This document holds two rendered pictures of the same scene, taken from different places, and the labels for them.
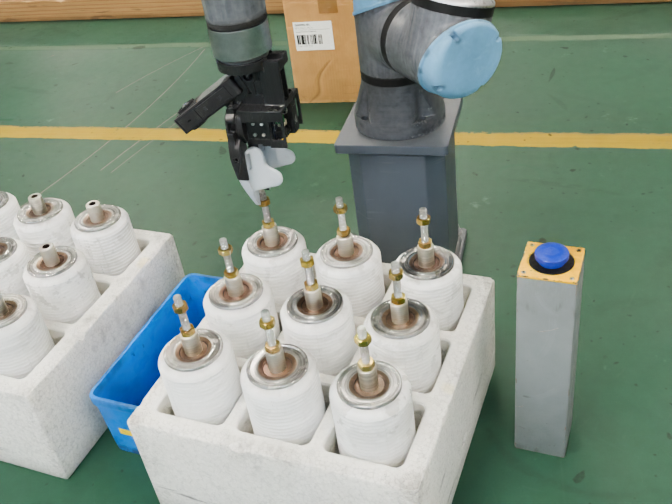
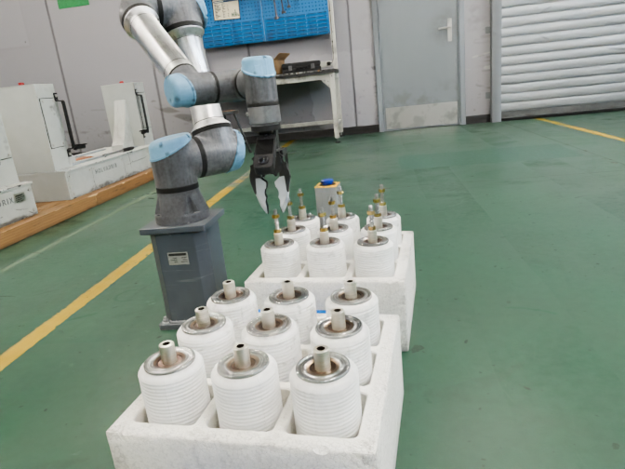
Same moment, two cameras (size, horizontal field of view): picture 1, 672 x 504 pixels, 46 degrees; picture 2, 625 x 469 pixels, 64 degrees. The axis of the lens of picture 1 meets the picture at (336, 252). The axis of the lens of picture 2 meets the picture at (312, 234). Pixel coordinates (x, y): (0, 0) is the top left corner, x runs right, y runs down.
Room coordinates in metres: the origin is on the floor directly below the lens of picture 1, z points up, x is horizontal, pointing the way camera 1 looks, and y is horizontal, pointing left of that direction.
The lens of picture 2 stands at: (1.11, 1.29, 0.62)
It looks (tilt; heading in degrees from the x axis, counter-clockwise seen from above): 17 degrees down; 259
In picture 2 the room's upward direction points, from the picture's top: 6 degrees counter-clockwise
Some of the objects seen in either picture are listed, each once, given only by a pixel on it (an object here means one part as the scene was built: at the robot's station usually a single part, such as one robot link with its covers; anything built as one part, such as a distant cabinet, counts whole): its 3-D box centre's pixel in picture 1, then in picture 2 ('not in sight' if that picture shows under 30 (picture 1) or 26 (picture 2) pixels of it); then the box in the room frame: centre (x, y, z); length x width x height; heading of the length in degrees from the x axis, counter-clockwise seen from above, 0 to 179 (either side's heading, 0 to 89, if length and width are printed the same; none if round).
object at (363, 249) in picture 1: (346, 252); (292, 230); (0.91, -0.01, 0.25); 0.08 x 0.08 x 0.01
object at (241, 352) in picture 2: not in sight; (242, 355); (1.11, 0.64, 0.26); 0.02 x 0.02 x 0.03
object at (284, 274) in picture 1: (282, 289); (283, 277); (0.97, 0.09, 0.16); 0.10 x 0.10 x 0.18
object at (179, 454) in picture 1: (330, 390); (339, 284); (0.81, 0.04, 0.09); 0.39 x 0.39 x 0.18; 63
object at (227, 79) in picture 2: not in sight; (232, 86); (1.02, -0.01, 0.64); 0.11 x 0.11 x 0.08; 23
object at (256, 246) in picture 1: (272, 242); (279, 243); (0.97, 0.09, 0.25); 0.08 x 0.08 x 0.01
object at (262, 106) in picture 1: (258, 98); (269, 150); (0.96, 0.07, 0.48); 0.09 x 0.08 x 0.12; 70
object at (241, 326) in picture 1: (248, 340); (328, 276); (0.86, 0.14, 0.16); 0.10 x 0.10 x 0.18
